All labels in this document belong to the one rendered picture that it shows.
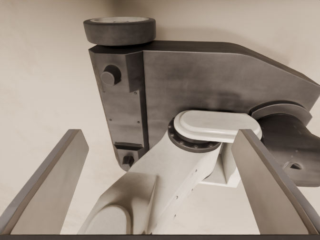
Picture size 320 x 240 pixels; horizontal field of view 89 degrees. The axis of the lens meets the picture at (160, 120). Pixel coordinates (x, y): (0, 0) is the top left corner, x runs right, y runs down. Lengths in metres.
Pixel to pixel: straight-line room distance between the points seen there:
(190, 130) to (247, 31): 0.39
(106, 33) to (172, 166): 0.35
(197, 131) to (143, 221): 0.22
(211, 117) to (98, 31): 0.35
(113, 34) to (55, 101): 0.58
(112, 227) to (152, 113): 0.38
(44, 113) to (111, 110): 0.54
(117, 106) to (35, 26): 0.44
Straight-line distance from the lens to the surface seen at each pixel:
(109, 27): 0.46
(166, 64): 0.47
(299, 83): 0.57
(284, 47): 0.71
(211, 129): 0.39
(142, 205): 0.28
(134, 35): 0.46
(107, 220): 0.27
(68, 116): 0.97
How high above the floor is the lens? 0.61
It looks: 52 degrees down
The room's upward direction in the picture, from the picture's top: 167 degrees counter-clockwise
